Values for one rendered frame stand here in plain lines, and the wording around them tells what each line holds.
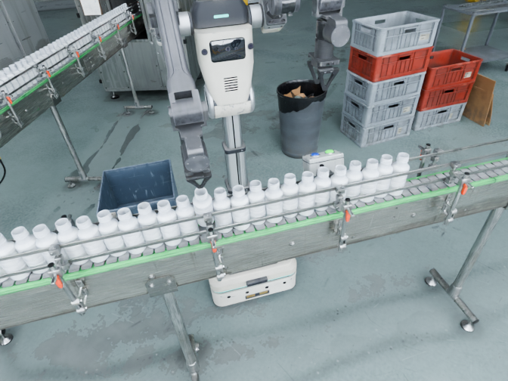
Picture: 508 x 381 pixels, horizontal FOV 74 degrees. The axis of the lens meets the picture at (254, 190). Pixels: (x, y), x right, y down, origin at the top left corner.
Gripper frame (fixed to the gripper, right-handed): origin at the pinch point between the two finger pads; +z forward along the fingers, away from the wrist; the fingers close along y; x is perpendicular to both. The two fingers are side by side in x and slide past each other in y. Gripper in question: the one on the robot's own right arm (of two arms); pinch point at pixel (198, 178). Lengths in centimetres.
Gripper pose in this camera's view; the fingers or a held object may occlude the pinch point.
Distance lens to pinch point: 98.4
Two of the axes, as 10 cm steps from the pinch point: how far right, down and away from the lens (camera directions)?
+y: 2.6, 7.8, -5.7
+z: -0.2, 5.9, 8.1
